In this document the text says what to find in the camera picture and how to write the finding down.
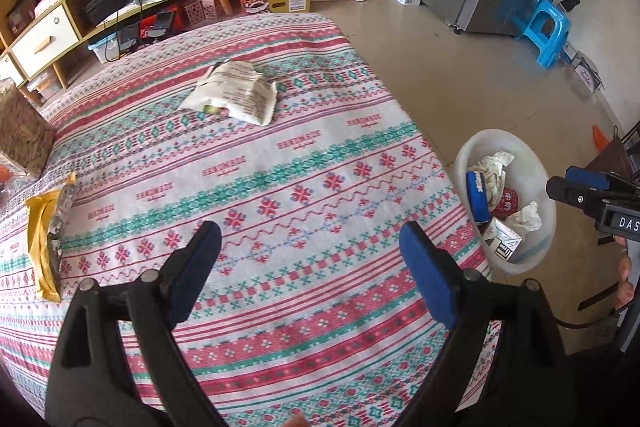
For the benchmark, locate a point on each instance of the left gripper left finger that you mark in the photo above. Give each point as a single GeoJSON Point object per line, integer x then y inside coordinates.
{"type": "Point", "coordinates": [90, 381]}

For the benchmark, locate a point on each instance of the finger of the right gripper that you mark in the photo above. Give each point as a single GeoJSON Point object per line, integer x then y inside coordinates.
{"type": "Point", "coordinates": [600, 181]}
{"type": "Point", "coordinates": [590, 201]}

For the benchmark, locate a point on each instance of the patterned striped tablecloth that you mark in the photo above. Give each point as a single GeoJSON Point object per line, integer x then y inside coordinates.
{"type": "Point", "coordinates": [309, 307]}

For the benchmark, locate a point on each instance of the red drink can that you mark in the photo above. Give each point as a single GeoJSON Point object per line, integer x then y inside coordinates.
{"type": "Point", "coordinates": [507, 205]}

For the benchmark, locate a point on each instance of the person's right hand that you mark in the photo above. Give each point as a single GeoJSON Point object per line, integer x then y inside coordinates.
{"type": "Point", "coordinates": [625, 290]}

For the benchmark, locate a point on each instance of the clear jar of biscuits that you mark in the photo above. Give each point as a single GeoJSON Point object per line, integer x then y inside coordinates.
{"type": "Point", "coordinates": [26, 137]}

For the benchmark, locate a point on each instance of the white tissue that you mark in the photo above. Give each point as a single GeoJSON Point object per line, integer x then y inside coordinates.
{"type": "Point", "coordinates": [525, 220]}

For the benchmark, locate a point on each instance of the white paper bag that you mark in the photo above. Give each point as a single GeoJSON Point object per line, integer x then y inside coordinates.
{"type": "Point", "coordinates": [493, 168]}

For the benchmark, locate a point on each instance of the blue plastic stool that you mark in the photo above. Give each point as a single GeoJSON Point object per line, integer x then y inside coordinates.
{"type": "Point", "coordinates": [545, 25]}

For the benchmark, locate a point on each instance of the glass jar with oranges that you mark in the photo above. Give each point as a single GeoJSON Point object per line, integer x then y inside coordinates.
{"type": "Point", "coordinates": [6, 178]}

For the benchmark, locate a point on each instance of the white plastic trash bin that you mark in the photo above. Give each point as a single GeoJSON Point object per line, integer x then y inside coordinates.
{"type": "Point", "coordinates": [527, 176]}

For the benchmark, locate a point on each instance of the white printed snack bag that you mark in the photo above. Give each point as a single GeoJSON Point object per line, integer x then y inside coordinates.
{"type": "Point", "coordinates": [237, 88]}

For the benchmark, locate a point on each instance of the blue snack bag in bin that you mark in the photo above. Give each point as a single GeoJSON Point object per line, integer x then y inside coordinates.
{"type": "Point", "coordinates": [477, 196]}

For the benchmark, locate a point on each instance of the yellow snack wrapper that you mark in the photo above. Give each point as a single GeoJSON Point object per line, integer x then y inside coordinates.
{"type": "Point", "coordinates": [47, 215]}

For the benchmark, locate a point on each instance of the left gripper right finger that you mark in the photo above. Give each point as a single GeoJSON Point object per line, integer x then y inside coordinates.
{"type": "Point", "coordinates": [526, 376]}

